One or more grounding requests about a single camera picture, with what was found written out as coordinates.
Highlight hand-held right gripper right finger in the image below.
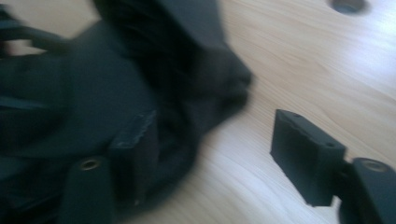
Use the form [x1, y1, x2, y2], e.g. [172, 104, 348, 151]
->
[269, 108, 347, 208]

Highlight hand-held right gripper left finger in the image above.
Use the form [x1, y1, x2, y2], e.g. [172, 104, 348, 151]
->
[106, 109, 162, 209]

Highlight dark pleated skirt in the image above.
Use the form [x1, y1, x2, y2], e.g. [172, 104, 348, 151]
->
[0, 0, 254, 224]

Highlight dark round object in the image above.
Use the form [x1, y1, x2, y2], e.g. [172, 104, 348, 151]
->
[329, 0, 369, 15]

